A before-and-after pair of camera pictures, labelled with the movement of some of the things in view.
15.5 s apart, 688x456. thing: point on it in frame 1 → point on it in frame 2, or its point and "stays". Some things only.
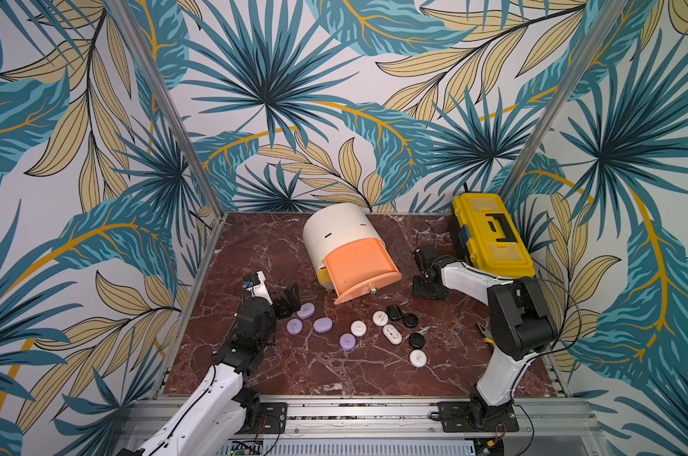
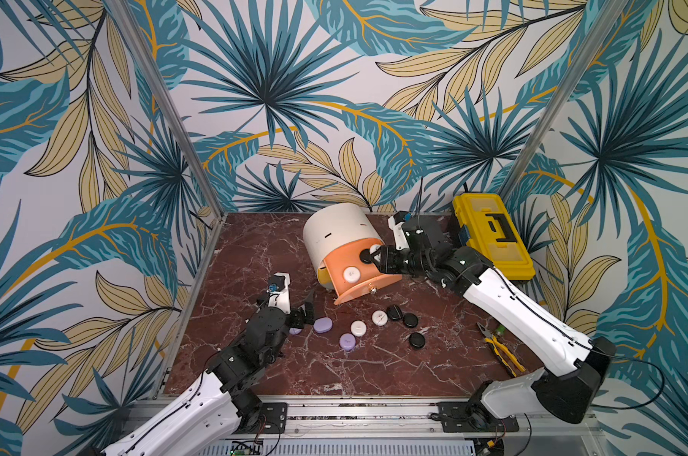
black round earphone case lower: x=416 y=340 stays
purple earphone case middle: x=323 y=325 stays
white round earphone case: x=358 y=328 stays
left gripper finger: x=282 y=310 → x=296 y=319
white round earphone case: x=418 y=358 → x=352 y=275
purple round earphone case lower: x=347 y=341 stays
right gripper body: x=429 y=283 → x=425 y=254
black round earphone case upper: x=410 y=319 stays
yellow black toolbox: x=491 y=237 stays
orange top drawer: x=359 y=268 stays
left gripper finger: x=292 y=297 → x=309 y=308
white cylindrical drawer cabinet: x=333 y=225 stays
